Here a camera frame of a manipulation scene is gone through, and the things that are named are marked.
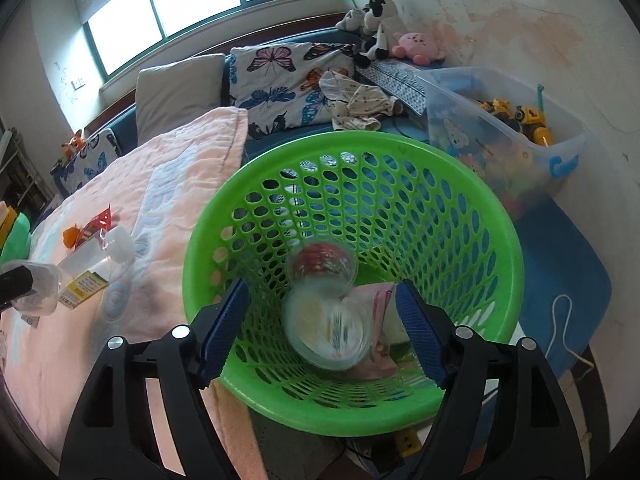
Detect pink snack bag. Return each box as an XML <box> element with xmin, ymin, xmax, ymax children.
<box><xmin>350</xmin><ymin>282</ymin><xmax>417</xmax><ymax>380</ymax></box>

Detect blue floor mat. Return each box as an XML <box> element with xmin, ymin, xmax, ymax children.
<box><xmin>514</xmin><ymin>195</ymin><xmax>612</xmax><ymax>377</ymax></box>

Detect green plastic basket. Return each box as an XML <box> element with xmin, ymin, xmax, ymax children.
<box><xmin>182</xmin><ymin>131</ymin><xmax>525</xmax><ymax>435</ymax></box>

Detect pink blanket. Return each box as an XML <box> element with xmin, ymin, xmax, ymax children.
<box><xmin>0</xmin><ymin>107</ymin><xmax>268</xmax><ymax>480</ymax></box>

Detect grey plush toy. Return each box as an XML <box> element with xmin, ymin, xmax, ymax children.
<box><xmin>336</xmin><ymin>8</ymin><xmax>371</xmax><ymax>33</ymax></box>

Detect red black wrapper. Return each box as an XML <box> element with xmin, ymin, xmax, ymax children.
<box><xmin>75</xmin><ymin>206</ymin><xmax>119</xmax><ymax>248</ymax></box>

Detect grey pillow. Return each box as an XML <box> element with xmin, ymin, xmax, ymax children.
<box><xmin>136</xmin><ymin>53</ymin><xmax>227</xmax><ymax>143</ymax></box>

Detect small clear plastic container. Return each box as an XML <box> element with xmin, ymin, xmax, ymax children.
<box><xmin>9</xmin><ymin>260</ymin><xmax>62</xmax><ymax>317</ymax></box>

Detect blue white patterned cloth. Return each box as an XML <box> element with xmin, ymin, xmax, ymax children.
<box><xmin>357</xmin><ymin>59</ymin><xmax>432</xmax><ymax>117</ymax></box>

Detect green plastic bowl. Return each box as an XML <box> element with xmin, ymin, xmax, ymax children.
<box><xmin>0</xmin><ymin>212</ymin><xmax>32</xmax><ymax>264</ymax></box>

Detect small butterfly print cushion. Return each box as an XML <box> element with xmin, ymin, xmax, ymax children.
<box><xmin>50</xmin><ymin>127</ymin><xmax>123</xmax><ymax>199</ymax></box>

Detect blue sofa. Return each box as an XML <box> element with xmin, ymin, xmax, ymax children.
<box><xmin>84</xmin><ymin>27</ymin><xmax>431</xmax><ymax>147</ymax></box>

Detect orange fox plush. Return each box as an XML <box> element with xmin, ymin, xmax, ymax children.
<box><xmin>61</xmin><ymin>129</ymin><xmax>87</xmax><ymax>157</ymax></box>

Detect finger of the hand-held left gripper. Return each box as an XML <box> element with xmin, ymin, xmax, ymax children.
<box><xmin>0</xmin><ymin>267</ymin><xmax>34</xmax><ymax>310</ymax></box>

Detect large butterfly print pillow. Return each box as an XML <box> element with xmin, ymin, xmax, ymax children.
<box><xmin>229</xmin><ymin>42</ymin><xmax>357</xmax><ymax>140</ymax></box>

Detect pink round plush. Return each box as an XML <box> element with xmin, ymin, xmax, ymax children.
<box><xmin>391</xmin><ymin>31</ymin><xmax>448</xmax><ymax>65</ymax></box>

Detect clear cup with red print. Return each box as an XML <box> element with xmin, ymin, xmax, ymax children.
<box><xmin>280</xmin><ymin>241</ymin><xmax>374</xmax><ymax>372</ymax></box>

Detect black white cow plush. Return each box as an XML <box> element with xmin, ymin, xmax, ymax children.
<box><xmin>356</xmin><ymin>0</ymin><xmax>408</xmax><ymax>68</ymax></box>

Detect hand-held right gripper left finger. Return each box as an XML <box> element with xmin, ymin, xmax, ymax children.
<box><xmin>59</xmin><ymin>277</ymin><xmax>251</xmax><ymax>480</ymax></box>

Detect patterned cream clothes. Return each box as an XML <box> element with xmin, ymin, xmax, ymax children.
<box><xmin>320</xmin><ymin>71</ymin><xmax>401</xmax><ymax>132</ymax></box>

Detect clear plastic storage bin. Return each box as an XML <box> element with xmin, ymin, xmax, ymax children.
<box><xmin>417</xmin><ymin>66</ymin><xmax>587</xmax><ymax>221</ymax></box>

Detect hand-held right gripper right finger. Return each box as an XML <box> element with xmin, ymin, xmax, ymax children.
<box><xmin>394</xmin><ymin>280</ymin><xmax>587</xmax><ymax>480</ymax></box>

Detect yellow power strip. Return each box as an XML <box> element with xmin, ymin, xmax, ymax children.
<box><xmin>394</xmin><ymin>429</ymin><xmax>422</xmax><ymax>457</ymax></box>

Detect yellow toy truck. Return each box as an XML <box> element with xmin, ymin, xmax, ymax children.
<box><xmin>477</xmin><ymin>97</ymin><xmax>553</xmax><ymax>147</ymax></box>

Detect white cord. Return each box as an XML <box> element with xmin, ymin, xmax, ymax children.
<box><xmin>542</xmin><ymin>294</ymin><xmax>596</xmax><ymax>376</ymax></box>

